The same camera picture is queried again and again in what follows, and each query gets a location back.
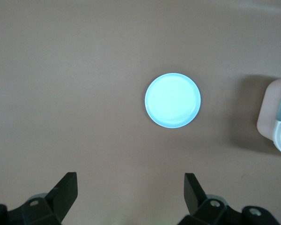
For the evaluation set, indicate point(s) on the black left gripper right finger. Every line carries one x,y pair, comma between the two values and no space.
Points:
196,201

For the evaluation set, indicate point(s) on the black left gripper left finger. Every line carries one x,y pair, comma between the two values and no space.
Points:
58,199

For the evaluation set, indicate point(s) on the white lidded box grey latches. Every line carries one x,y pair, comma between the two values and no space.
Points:
274,112

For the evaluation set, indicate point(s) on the light blue round plate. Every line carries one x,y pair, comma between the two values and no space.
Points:
172,100

